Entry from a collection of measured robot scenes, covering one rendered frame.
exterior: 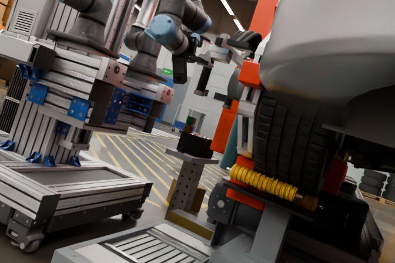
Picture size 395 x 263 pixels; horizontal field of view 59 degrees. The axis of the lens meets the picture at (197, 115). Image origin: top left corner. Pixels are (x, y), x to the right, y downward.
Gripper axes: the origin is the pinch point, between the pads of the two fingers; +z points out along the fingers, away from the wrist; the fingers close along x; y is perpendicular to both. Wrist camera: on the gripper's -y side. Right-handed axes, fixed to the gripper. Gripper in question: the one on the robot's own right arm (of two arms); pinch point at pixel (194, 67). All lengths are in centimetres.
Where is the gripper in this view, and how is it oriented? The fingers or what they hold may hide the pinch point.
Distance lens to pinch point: 135.1
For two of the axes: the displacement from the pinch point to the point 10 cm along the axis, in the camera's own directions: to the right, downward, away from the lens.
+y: 1.7, -9.8, 1.0
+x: -9.4, -1.3, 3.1
